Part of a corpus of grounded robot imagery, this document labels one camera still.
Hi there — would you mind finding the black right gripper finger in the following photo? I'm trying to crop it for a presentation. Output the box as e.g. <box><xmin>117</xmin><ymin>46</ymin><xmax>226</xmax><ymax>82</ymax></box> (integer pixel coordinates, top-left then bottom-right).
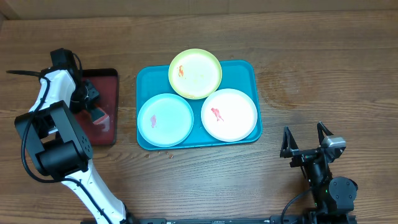
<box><xmin>317</xmin><ymin>121</ymin><xmax>333</xmax><ymax>144</ymax></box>
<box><xmin>281</xmin><ymin>126</ymin><xmax>299</xmax><ymax>152</ymax></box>

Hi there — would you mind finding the light blue plate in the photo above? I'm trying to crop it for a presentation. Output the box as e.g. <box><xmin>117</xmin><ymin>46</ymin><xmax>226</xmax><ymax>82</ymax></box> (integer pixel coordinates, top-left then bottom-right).
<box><xmin>137</xmin><ymin>93</ymin><xmax>194</xmax><ymax>147</ymax></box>

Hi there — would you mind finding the white plate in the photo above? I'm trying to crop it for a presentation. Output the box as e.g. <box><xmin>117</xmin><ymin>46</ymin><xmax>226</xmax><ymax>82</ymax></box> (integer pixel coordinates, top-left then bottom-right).
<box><xmin>201</xmin><ymin>88</ymin><xmax>258</xmax><ymax>142</ymax></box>

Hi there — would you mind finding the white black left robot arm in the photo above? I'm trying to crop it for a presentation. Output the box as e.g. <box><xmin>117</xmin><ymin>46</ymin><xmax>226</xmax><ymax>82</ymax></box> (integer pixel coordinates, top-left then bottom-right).
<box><xmin>14</xmin><ymin>68</ymin><xmax>135</xmax><ymax>223</ymax></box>

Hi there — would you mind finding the black tray with red water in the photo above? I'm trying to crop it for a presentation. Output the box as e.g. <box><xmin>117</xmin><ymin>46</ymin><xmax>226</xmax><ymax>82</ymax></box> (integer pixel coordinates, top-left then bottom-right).
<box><xmin>74</xmin><ymin>68</ymin><xmax>119</xmax><ymax>146</ymax></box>

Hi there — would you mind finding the yellow plate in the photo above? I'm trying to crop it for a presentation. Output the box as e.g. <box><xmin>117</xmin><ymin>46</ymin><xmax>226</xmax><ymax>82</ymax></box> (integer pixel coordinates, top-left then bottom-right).
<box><xmin>168</xmin><ymin>49</ymin><xmax>223</xmax><ymax>100</ymax></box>

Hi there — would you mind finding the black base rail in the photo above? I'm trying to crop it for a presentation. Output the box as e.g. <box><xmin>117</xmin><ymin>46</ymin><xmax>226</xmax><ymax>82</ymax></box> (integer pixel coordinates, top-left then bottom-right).
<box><xmin>80</xmin><ymin>214</ymin><xmax>358</xmax><ymax>224</ymax></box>

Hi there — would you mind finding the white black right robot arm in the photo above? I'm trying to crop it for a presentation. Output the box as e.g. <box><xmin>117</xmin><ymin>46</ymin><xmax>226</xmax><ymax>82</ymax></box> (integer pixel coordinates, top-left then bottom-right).
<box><xmin>280</xmin><ymin>122</ymin><xmax>358</xmax><ymax>215</ymax></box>

